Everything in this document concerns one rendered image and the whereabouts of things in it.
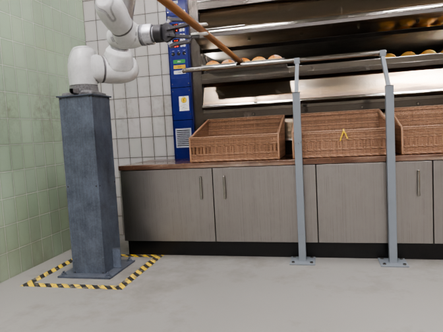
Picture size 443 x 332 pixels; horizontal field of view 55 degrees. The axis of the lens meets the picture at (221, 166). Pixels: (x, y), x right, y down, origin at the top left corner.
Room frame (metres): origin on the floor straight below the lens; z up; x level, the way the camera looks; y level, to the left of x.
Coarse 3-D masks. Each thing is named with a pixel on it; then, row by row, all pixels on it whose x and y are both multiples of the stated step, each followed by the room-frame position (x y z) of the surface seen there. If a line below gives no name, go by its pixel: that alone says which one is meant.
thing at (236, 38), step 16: (368, 16) 2.66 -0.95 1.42; (384, 16) 2.64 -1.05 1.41; (400, 16) 2.63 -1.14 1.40; (416, 16) 2.63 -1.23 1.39; (432, 16) 2.63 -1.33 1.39; (224, 32) 2.88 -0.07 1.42; (240, 32) 2.85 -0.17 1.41; (256, 32) 2.84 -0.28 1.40; (272, 32) 2.84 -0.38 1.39; (288, 32) 2.84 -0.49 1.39; (304, 32) 2.84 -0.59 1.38; (320, 32) 2.84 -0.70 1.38; (336, 32) 2.84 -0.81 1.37; (352, 32) 2.84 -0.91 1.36; (368, 32) 2.84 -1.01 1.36; (208, 48) 3.09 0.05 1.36
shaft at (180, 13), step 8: (160, 0) 1.36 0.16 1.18; (168, 0) 1.40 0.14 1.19; (168, 8) 1.44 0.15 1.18; (176, 8) 1.48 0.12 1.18; (184, 16) 1.57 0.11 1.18; (192, 24) 1.68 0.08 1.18; (208, 32) 1.89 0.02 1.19; (216, 40) 2.04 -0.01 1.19; (224, 48) 2.22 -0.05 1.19; (232, 56) 2.44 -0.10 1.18
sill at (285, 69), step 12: (360, 60) 2.81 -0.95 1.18; (372, 60) 2.79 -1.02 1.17; (396, 60) 2.76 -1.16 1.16; (408, 60) 2.74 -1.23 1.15; (420, 60) 2.73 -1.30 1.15; (228, 72) 3.02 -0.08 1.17; (240, 72) 3.00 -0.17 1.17; (252, 72) 2.98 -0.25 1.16; (264, 72) 2.96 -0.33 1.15; (276, 72) 2.94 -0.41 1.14
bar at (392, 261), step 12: (276, 60) 2.57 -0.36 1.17; (288, 60) 2.55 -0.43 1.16; (300, 60) 2.54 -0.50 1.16; (312, 60) 2.52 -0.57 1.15; (324, 60) 2.52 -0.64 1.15; (384, 60) 2.39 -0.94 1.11; (384, 72) 2.31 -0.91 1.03; (300, 108) 2.32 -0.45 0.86; (300, 120) 2.32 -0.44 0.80; (300, 132) 2.32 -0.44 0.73; (300, 144) 2.32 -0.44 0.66; (300, 156) 2.32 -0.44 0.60; (300, 168) 2.32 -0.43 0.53; (300, 180) 2.32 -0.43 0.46; (300, 192) 2.32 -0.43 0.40; (300, 204) 2.32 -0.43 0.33; (300, 216) 2.32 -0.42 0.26; (396, 216) 2.21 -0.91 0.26; (300, 228) 2.32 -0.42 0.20; (396, 228) 2.20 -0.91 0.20; (300, 240) 2.32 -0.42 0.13; (396, 240) 2.20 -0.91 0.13; (300, 252) 2.33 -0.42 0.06; (396, 252) 2.20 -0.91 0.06; (300, 264) 2.28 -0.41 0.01; (312, 264) 2.26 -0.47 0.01; (384, 264) 2.18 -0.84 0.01; (396, 264) 2.18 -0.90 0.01
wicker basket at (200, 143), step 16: (208, 128) 3.01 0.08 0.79; (224, 128) 2.98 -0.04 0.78; (240, 128) 2.96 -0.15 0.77; (256, 128) 2.92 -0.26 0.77; (272, 128) 2.90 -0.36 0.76; (192, 144) 2.58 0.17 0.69; (208, 144) 2.56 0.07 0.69; (224, 144) 2.53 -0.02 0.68; (240, 144) 2.51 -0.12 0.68; (256, 144) 2.49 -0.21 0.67; (272, 144) 2.87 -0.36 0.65; (192, 160) 2.58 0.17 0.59; (208, 160) 2.55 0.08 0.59; (224, 160) 2.53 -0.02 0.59; (240, 160) 2.51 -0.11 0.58
